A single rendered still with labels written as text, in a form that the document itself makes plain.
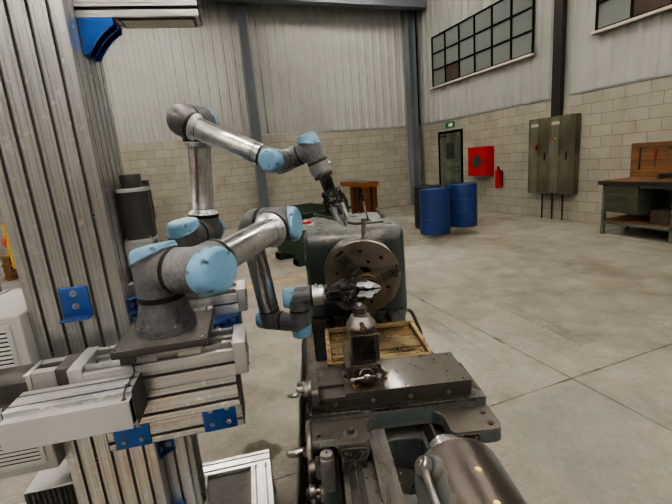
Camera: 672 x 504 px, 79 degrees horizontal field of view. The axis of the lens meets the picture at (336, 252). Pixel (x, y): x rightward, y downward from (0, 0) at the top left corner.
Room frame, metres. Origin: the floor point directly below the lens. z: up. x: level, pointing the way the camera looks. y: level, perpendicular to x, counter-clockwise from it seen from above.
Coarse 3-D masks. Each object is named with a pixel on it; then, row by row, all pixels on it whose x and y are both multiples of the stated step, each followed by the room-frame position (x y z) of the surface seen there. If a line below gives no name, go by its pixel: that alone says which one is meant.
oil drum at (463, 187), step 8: (448, 184) 8.60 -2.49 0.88; (456, 184) 8.61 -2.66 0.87; (464, 184) 8.43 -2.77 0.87; (472, 184) 8.25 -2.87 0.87; (456, 192) 8.30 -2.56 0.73; (464, 192) 8.23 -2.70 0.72; (472, 192) 8.25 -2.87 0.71; (456, 200) 8.30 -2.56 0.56; (464, 200) 8.23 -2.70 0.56; (472, 200) 8.25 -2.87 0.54; (456, 208) 8.30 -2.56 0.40; (464, 208) 8.23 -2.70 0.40; (472, 208) 8.25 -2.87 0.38; (456, 216) 8.31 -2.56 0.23; (464, 216) 8.23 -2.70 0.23; (472, 216) 8.25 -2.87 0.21; (456, 224) 8.31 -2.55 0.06; (464, 224) 8.23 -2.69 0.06; (472, 224) 8.24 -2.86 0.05
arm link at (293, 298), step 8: (288, 288) 1.42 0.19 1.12; (296, 288) 1.42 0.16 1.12; (304, 288) 1.41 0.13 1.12; (288, 296) 1.39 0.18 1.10; (296, 296) 1.39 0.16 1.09; (304, 296) 1.39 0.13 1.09; (312, 296) 1.46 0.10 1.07; (288, 304) 1.39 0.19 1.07; (296, 304) 1.39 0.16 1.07; (304, 304) 1.40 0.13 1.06; (312, 304) 1.40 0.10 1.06
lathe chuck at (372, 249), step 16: (352, 240) 1.63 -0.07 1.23; (368, 240) 1.61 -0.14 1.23; (352, 256) 1.60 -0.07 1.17; (368, 256) 1.61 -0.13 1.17; (384, 256) 1.61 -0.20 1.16; (336, 272) 1.60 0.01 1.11; (400, 272) 1.62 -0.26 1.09; (384, 288) 1.61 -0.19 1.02; (368, 304) 1.61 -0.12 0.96; (384, 304) 1.61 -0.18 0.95
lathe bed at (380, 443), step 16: (384, 320) 1.71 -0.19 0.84; (400, 320) 1.64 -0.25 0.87; (384, 432) 0.92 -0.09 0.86; (400, 432) 0.95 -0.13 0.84; (416, 432) 0.94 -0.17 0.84; (432, 432) 0.90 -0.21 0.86; (384, 448) 0.86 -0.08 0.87; (400, 448) 0.92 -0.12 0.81; (416, 448) 0.92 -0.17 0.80; (352, 464) 0.82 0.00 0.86; (368, 464) 0.84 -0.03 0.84; (400, 464) 0.92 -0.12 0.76; (352, 480) 0.78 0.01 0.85; (368, 480) 0.79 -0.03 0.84; (384, 480) 0.76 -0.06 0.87; (400, 480) 0.88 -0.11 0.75; (352, 496) 0.74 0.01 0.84; (368, 496) 0.74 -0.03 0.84; (384, 496) 0.72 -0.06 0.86; (400, 496) 0.71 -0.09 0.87; (416, 496) 0.74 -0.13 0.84
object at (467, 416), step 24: (312, 408) 0.96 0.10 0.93; (360, 408) 0.94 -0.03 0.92; (384, 408) 0.93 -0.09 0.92; (408, 408) 0.94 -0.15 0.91; (432, 408) 0.94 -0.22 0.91; (456, 408) 0.94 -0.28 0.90; (480, 408) 0.93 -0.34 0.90; (312, 432) 0.88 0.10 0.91; (336, 432) 0.88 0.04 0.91; (360, 432) 0.87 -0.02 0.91; (456, 432) 0.85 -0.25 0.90; (480, 432) 0.85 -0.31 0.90; (360, 456) 0.83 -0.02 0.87
